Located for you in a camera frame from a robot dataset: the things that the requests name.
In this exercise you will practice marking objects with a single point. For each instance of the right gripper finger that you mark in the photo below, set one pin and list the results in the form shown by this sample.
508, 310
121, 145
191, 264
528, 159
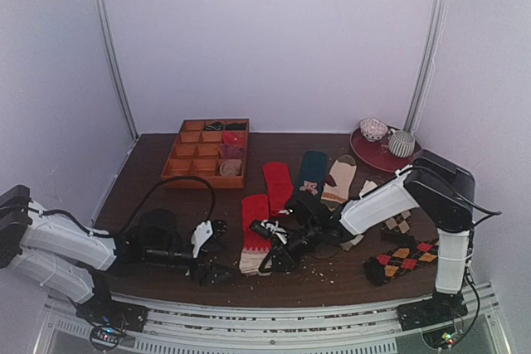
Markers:
272, 264
289, 262

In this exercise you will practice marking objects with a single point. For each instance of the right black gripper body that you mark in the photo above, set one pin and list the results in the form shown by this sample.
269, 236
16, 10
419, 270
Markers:
280, 254

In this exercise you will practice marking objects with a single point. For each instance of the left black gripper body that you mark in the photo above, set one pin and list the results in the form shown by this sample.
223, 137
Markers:
164, 256

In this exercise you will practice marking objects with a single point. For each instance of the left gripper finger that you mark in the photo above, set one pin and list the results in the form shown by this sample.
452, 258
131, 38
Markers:
214, 270
214, 279

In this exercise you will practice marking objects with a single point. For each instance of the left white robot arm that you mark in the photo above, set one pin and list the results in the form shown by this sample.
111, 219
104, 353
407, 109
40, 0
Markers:
54, 249

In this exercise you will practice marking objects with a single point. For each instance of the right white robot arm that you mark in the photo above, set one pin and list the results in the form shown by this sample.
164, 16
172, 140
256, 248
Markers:
443, 190

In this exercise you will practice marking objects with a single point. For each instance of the teal reindeer sock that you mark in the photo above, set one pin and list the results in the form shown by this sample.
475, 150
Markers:
312, 173

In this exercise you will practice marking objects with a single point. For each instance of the black orange argyle sock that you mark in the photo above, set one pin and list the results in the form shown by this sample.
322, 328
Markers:
409, 255

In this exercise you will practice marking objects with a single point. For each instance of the beige striped sock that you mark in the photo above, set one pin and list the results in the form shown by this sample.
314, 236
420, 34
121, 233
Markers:
338, 182

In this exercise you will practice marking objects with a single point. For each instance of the beige rolled sock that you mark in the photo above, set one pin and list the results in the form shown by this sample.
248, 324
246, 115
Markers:
231, 168

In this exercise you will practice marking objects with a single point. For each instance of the beige brown sock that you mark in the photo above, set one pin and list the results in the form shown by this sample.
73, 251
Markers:
346, 246

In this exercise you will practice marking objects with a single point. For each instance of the beige argyle sock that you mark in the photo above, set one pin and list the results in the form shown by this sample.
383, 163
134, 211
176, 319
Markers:
397, 225

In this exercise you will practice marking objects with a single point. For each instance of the wooden compartment tray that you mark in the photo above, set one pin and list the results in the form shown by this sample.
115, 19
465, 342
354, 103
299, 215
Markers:
195, 153

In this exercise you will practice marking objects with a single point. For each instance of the red rolled sock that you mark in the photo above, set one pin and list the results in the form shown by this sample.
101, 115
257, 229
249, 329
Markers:
236, 138

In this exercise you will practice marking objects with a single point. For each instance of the red round plate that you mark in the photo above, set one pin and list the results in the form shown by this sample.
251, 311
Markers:
376, 154

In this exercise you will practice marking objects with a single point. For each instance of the black striped rolled sock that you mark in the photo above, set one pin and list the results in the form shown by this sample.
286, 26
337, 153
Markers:
214, 126

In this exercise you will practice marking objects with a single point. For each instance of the white patterned bowl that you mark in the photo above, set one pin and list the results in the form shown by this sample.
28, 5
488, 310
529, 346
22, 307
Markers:
373, 130

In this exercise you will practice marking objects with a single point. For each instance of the striped grey cup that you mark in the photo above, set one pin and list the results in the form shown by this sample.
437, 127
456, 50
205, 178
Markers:
401, 144

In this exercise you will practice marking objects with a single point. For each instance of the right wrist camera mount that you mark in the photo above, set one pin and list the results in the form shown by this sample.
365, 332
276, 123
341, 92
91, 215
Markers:
274, 230

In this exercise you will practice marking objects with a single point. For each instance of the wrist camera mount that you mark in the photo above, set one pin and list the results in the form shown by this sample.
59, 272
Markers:
274, 230
202, 233

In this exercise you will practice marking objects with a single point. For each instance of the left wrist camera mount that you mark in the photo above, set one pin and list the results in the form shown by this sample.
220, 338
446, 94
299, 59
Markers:
202, 233

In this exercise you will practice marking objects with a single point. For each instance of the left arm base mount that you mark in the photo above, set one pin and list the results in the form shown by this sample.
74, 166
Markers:
111, 325

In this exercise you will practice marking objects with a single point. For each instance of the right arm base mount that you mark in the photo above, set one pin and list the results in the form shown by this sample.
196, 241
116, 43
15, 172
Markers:
439, 314

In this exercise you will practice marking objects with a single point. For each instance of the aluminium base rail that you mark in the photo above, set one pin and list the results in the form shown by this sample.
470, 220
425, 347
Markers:
190, 328

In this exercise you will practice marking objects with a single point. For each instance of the right aluminium frame post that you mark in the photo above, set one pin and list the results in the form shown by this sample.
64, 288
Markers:
427, 66

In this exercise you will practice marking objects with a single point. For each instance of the aluminium frame post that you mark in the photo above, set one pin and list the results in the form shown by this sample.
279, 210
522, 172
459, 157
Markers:
113, 65
427, 66

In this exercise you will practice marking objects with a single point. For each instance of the left aluminium frame post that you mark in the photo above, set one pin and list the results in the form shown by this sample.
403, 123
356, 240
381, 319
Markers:
113, 65

